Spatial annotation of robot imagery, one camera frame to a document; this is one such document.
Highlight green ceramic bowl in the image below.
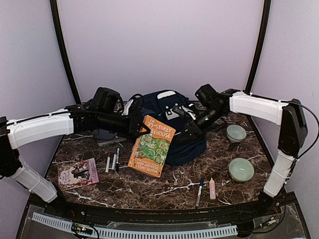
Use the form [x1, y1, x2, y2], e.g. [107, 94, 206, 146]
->
[226, 124, 247, 143]
[228, 158, 255, 182]

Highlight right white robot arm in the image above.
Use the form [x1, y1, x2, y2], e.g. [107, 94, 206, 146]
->
[172, 84, 308, 216]

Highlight pink highlighter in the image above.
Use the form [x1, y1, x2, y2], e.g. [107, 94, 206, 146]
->
[209, 178, 216, 200]

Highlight black frame post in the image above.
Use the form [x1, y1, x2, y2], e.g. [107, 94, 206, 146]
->
[244, 0, 271, 93]
[49, 0, 81, 104]

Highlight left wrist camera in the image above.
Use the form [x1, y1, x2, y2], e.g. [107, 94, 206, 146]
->
[121, 94, 144, 116]

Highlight near green ceramic bowl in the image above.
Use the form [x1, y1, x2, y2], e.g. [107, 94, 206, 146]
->
[228, 158, 255, 182]

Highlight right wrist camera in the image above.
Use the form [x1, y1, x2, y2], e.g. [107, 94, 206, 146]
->
[172, 105, 196, 120]

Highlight left black frame post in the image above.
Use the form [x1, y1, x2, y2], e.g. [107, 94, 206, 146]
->
[49, 0, 81, 104]

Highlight pink cover book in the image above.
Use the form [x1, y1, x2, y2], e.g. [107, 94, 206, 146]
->
[57, 158, 99, 191]

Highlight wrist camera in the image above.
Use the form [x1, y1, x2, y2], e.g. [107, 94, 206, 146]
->
[121, 94, 144, 116]
[172, 105, 196, 120]

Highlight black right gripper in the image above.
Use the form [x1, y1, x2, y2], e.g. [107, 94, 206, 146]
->
[177, 107, 225, 142]

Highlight white slotted cable duct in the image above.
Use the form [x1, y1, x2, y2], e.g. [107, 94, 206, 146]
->
[31, 212, 238, 239]

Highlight right black frame post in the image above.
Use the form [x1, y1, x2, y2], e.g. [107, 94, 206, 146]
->
[244, 0, 271, 93]

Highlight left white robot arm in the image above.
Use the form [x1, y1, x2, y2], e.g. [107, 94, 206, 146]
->
[0, 87, 151, 217]

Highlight red cap marker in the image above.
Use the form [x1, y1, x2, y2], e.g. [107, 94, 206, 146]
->
[105, 152, 111, 173]

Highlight navy blue student backpack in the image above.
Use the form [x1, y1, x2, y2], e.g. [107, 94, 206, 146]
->
[131, 90, 206, 166]

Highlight far green ceramic bowl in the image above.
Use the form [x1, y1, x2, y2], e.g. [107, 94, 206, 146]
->
[226, 124, 247, 143]

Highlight orange treehouse book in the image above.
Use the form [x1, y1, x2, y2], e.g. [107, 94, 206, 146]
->
[128, 115, 175, 178]

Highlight dark blue hardcover book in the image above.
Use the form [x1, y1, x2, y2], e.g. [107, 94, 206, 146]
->
[95, 129, 127, 146]

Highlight blue cap marker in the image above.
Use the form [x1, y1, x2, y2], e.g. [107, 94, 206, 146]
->
[111, 150, 117, 172]

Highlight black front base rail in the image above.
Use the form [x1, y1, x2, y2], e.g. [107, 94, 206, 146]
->
[27, 193, 297, 226]

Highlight blue pen near front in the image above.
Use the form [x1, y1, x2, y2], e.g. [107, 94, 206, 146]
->
[195, 178, 204, 209]

